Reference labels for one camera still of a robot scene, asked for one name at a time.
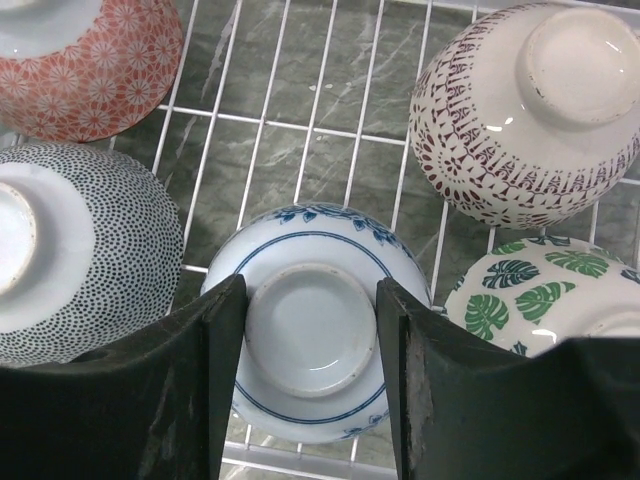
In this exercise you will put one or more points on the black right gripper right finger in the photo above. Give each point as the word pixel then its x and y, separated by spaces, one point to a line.
pixel 463 408

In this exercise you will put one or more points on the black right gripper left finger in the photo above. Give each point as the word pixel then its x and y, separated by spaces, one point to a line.
pixel 153 405

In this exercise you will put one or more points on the blue floral white bowl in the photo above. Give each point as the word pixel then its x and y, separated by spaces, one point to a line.
pixel 310 368

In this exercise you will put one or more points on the green leaf pattern bowl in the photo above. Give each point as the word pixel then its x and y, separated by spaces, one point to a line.
pixel 528 295

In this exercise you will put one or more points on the blue dotted bowl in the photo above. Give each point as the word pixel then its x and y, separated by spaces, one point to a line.
pixel 91 250

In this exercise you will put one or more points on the purple pattern cream bowl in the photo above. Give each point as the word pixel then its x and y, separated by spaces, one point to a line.
pixel 529 115

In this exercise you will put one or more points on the red floral pattern bowl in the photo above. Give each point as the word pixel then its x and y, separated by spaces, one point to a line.
pixel 85 70

